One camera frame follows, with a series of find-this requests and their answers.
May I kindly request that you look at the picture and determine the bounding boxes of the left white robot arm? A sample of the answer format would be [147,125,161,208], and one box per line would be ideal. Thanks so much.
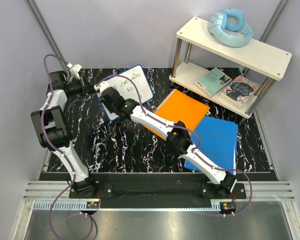
[31,70,98,198]

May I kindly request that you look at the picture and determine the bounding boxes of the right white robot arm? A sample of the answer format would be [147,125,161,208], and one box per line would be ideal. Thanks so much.
[100,86,237,198]

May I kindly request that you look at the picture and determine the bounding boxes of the orange folder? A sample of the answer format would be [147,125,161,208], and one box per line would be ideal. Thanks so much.
[154,89,210,131]

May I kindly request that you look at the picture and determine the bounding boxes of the teal book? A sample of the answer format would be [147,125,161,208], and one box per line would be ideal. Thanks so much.
[193,68,232,97]

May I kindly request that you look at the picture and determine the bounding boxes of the blue folder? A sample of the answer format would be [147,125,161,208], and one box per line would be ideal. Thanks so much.
[194,116,238,169]

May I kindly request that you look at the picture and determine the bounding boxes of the floral navy book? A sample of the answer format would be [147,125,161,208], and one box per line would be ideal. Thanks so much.
[219,75,260,109]

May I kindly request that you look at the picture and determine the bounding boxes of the light blue headphones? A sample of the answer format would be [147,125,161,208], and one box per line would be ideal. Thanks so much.
[207,8,253,48]

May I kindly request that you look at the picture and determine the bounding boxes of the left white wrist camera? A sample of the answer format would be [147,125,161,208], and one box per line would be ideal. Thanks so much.
[67,62,82,79]

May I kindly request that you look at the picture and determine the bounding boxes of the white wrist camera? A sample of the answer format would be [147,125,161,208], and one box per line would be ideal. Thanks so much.
[67,62,82,79]
[94,81,111,92]

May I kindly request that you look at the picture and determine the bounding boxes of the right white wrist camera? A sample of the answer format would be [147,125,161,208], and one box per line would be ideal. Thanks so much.
[94,81,111,92]

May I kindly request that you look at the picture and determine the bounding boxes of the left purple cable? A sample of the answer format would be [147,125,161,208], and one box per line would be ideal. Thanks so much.
[43,53,98,240]

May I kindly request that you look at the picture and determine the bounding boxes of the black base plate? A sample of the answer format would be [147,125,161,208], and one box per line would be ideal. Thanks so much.
[69,172,247,211]

